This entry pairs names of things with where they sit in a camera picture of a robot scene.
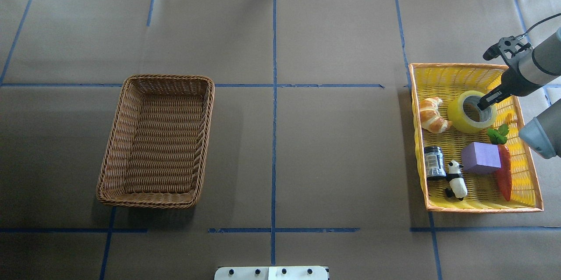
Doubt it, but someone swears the black camera cable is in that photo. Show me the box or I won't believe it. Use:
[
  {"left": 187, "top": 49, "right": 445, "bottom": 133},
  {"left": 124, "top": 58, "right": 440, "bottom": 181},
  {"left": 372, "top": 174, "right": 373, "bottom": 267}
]
[{"left": 515, "top": 13, "right": 561, "bottom": 39}]

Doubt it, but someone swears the toy carrot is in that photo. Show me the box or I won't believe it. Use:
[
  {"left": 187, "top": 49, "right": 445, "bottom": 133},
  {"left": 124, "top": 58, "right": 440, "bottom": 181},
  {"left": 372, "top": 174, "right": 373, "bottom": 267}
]
[{"left": 486, "top": 124, "right": 512, "bottom": 202}]

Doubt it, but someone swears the purple foam block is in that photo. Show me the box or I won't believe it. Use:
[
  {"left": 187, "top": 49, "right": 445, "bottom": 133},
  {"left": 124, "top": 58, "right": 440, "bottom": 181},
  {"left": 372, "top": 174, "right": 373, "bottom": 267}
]
[{"left": 461, "top": 142, "right": 502, "bottom": 174}]

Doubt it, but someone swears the toy panda figure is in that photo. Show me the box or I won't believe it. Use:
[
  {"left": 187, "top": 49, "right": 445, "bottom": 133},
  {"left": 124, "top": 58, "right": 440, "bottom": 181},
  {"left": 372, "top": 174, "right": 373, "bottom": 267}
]
[{"left": 444, "top": 160, "right": 468, "bottom": 201}]

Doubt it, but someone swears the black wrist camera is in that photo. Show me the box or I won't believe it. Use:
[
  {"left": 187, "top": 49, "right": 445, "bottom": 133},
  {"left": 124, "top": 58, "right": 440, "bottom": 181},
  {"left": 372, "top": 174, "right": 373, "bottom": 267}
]
[{"left": 483, "top": 35, "right": 533, "bottom": 69}]

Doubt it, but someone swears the toy croissant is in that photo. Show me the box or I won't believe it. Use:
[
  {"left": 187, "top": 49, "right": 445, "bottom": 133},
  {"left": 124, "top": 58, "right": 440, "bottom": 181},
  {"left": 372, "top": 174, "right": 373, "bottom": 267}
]
[{"left": 419, "top": 97, "right": 453, "bottom": 134}]

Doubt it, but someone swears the yellow plastic basket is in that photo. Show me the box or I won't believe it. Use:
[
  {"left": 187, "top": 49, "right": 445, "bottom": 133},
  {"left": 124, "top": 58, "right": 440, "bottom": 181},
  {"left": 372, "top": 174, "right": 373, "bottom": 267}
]
[{"left": 409, "top": 63, "right": 543, "bottom": 213}]

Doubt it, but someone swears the yellow packing tape roll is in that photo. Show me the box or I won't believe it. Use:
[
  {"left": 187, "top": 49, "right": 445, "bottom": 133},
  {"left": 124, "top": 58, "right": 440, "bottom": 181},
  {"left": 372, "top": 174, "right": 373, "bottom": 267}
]
[{"left": 447, "top": 90, "right": 497, "bottom": 134}]

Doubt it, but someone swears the brown wicker basket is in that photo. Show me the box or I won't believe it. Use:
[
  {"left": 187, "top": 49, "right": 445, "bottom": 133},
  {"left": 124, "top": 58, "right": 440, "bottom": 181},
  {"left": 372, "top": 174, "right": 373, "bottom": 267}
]
[{"left": 96, "top": 74, "right": 216, "bottom": 209}]

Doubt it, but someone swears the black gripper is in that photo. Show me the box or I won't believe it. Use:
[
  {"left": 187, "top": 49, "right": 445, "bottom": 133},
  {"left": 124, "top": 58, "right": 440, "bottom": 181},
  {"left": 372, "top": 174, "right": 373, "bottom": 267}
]
[{"left": 477, "top": 67, "right": 526, "bottom": 111}]

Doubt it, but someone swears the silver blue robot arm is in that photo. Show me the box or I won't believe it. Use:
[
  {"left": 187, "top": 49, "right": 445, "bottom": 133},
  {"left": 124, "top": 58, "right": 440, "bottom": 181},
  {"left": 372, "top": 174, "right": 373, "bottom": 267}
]
[{"left": 477, "top": 29, "right": 561, "bottom": 159}]

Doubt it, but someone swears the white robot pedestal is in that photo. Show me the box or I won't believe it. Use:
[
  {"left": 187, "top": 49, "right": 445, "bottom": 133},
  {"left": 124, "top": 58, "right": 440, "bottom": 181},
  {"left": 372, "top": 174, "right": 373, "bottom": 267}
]
[{"left": 214, "top": 266, "right": 330, "bottom": 280}]

